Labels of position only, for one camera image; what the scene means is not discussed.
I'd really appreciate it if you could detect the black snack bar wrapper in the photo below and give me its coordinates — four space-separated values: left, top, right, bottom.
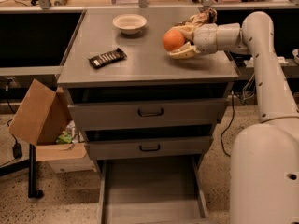
89 48 127 69

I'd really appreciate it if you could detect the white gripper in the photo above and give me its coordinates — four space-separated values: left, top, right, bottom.
168 23 218 60

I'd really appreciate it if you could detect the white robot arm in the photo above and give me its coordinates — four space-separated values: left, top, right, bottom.
169 11 299 224

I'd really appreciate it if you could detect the orange fruit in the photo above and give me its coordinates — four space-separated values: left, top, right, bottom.
162 29 185 51

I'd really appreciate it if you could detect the white paper bowl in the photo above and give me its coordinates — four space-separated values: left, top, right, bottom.
112 14 147 35

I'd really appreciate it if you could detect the black power cable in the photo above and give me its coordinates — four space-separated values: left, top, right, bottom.
220 91 235 158

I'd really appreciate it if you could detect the black table leg left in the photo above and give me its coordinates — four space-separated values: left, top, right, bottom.
0 145 44 199

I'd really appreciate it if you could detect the green snack packet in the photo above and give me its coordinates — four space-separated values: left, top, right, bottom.
56 131 72 144

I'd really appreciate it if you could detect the yellow brown chip bag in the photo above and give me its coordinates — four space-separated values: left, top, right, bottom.
175 8 217 32

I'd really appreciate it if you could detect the black plug adapter left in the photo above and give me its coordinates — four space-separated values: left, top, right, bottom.
12 143 22 159

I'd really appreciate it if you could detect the white power strip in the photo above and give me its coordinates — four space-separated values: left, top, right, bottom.
278 56 288 64

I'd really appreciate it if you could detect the grey bottom drawer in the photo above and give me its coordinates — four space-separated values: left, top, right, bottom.
97 156 216 224

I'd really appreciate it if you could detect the grey drawer cabinet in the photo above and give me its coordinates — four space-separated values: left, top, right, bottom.
56 7 240 179

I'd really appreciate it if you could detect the grey top drawer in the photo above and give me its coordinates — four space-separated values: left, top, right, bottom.
68 99 227 131

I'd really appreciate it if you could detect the brown cardboard box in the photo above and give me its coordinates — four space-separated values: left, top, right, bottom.
8 79 87 161

